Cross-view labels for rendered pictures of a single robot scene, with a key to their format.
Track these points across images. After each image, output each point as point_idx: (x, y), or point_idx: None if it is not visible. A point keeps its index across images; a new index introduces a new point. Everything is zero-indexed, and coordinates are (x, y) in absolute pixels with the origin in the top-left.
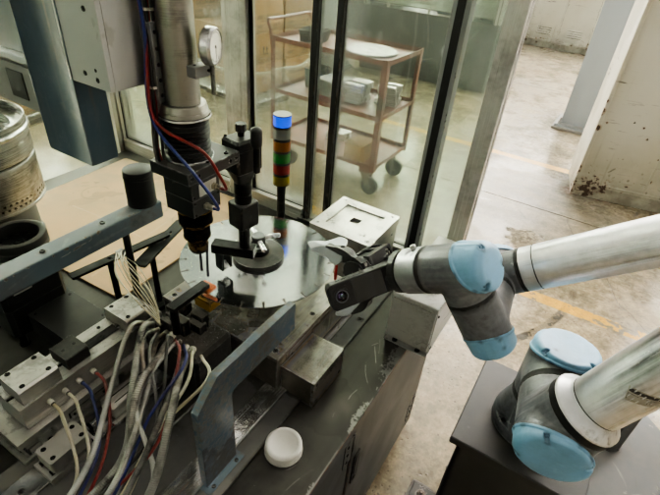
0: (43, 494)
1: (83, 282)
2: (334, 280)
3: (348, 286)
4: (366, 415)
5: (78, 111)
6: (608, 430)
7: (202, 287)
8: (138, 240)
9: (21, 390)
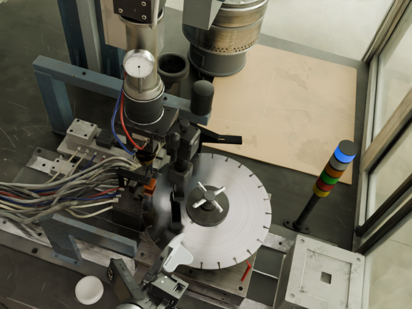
0: (44, 175)
1: None
2: (124, 263)
3: (116, 274)
4: None
5: None
6: None
7: (143, 181)
8: (255, 124)
9: (68, 132)
